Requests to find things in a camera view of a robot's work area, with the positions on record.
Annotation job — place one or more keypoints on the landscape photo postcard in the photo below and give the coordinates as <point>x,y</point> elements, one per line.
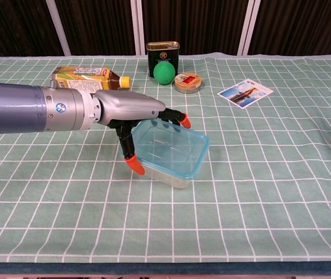
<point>245,93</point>

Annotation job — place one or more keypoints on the clear plastic container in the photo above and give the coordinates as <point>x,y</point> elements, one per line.
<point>177,181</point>

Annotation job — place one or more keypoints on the dark green rectangular tin can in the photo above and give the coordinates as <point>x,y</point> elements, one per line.
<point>162,53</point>

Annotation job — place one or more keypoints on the green checked tablecloth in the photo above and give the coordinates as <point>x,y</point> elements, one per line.
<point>241,189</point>

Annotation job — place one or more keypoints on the green ball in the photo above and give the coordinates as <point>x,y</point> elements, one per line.
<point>163,74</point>

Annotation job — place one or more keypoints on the clear blue plastic tray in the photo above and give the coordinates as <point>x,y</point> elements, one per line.
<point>168,145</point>

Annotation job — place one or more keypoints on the dark folding partition screen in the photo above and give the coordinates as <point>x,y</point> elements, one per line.
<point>197,23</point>

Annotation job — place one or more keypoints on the yellow label tea bottle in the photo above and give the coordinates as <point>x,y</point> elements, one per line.
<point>87,76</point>

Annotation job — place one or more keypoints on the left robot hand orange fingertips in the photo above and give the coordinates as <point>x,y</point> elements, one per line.
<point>125,104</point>

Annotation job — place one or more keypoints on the round tin red label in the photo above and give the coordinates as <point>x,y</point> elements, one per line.
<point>187,82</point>

